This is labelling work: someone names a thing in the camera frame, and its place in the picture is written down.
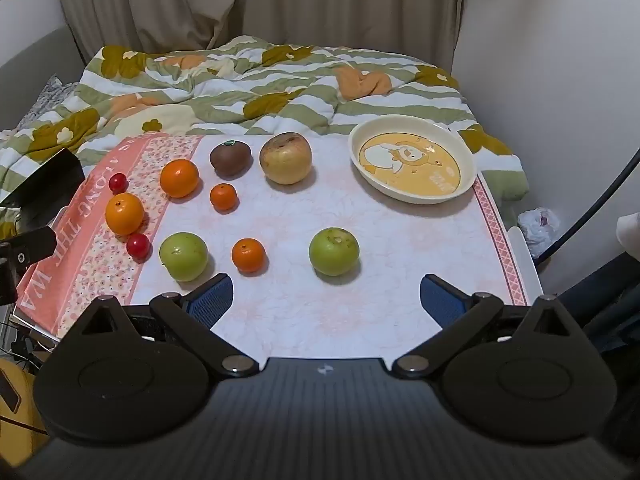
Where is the black cable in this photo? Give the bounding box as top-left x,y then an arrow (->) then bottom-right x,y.
537,147 -> 640,261

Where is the green striped floral blanket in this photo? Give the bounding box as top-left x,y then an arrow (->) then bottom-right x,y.
0,35 -> 531,241

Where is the yellow object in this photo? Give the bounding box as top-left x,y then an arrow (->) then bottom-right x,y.
0,355 -> 51,443

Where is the brown kiwi with green sticker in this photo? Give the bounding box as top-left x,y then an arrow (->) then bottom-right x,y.
209,140 -> 253,179

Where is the beige curtain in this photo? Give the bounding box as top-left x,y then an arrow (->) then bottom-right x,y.
52,0 -> 464,68

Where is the grey patterned pillow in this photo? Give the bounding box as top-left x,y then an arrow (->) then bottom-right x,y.
12,74 -> 81,133

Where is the green apple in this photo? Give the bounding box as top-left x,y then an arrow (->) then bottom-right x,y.
159,232 -> 209,281
308,227 -> 361,277

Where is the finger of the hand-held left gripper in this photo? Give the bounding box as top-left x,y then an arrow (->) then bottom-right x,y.
0,227 -> 57,306

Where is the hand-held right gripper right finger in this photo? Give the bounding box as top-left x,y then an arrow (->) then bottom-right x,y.
391,273 -> 576,380

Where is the pink floral tablecloth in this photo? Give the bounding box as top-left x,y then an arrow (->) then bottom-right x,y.
15,132 -> 531,339

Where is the cream plate with cartoon print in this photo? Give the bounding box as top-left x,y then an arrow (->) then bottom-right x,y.
348,115 -> 478,205

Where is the small tangerine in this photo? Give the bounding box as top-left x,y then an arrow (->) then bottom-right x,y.
231,238 -> 266,274
209,183 -> 238,212

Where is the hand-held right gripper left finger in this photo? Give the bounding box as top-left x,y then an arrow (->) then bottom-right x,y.
75,273 -> 261,379

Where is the large orange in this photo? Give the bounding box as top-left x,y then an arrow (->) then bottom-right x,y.
159,159 -> 200,199
105,193 -> 145,235

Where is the grey headboard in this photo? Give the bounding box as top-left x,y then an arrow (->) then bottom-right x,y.
0,25 -> 87,133

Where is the white plastic bag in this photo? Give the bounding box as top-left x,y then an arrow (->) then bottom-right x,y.
517,206 -> 564,259

